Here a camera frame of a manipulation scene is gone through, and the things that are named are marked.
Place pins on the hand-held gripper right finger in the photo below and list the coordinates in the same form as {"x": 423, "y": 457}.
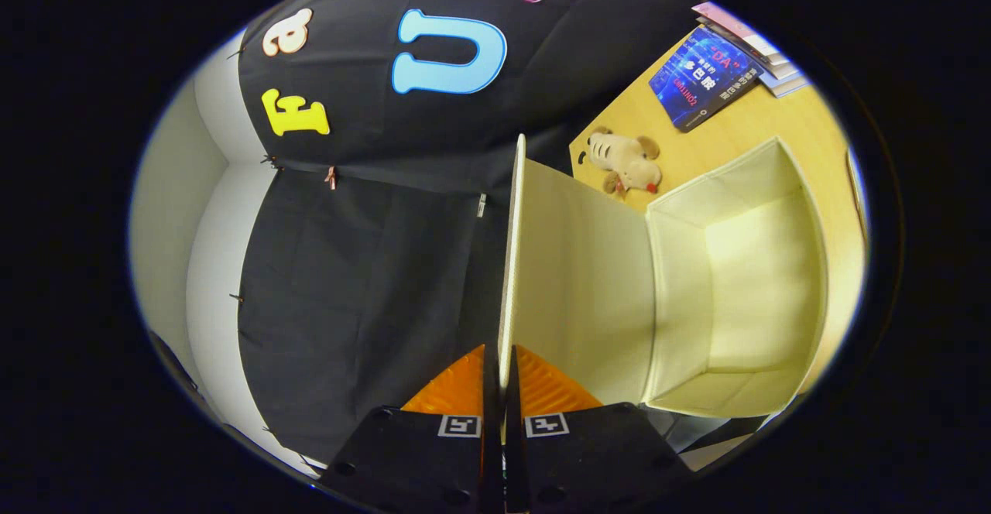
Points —
{"x": 515, "y": 460}

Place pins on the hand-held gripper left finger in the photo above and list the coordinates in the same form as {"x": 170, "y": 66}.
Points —
{"x": 489, "y": 452}

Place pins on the brown fabric storage box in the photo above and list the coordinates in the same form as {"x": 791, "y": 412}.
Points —
{"x": 588, "y": 282}

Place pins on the silver cloth clip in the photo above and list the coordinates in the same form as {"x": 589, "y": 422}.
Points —
{"x": 481, "y": 204}

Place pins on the copper cloth clip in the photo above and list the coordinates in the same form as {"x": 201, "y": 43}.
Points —
{"x": 331, "y": 177}

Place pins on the tan plush dog toy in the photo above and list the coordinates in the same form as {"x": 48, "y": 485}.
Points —
{"x": 627, "y": 162}

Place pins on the dark blue cover book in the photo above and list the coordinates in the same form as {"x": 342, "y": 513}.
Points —
{"x": 701, "y": 77}

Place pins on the pale blue cover book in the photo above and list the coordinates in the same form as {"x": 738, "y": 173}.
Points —
{"x": 790, "y": 84}

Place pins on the pink cover book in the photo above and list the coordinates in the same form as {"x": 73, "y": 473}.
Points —
{"x": 732, "y": 22}

